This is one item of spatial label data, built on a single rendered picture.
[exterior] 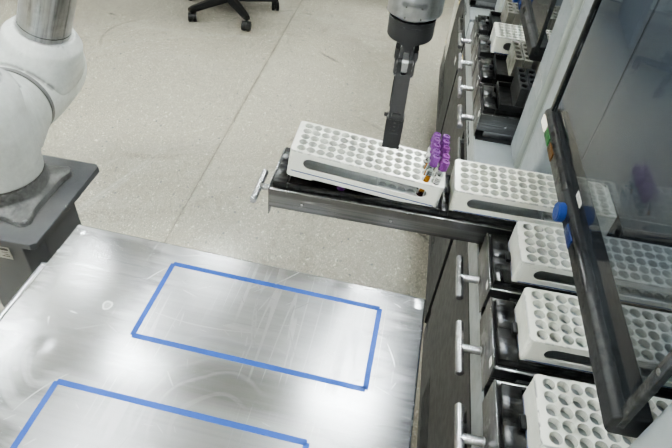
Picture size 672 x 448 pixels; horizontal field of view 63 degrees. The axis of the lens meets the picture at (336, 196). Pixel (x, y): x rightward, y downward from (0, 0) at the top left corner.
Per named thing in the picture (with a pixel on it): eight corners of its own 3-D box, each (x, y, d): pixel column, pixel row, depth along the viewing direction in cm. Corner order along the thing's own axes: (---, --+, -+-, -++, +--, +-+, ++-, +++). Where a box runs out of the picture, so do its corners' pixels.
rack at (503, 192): (594, 207, 111) (607, 183, 107) (604, 242, 104) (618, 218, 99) (448, 182, 113) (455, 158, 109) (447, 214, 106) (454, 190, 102)
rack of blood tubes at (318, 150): (436, 180, 113) (446, 156, 109) (434, 212, 106) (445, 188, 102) (297, 144, 113) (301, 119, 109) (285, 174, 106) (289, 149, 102)
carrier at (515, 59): (516, 81, 144) (524, 60, 140) (509, 80, 144) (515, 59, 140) (513, 61, 153) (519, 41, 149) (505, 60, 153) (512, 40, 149)
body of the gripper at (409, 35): (392, -1, 90) (384, 51, 96) (387, 20, 84) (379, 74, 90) (437, 5, 90) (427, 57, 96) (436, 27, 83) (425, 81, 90)
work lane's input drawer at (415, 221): (597, 227, 117) (615, 196, 111) (610, 276, 106) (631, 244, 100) (264, 169, 122) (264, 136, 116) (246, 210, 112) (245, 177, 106)
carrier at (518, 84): (521, 112, 133) (529, 90, 129) (513, 111, 133) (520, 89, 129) (517, 88, 141) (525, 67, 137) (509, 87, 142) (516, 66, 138)
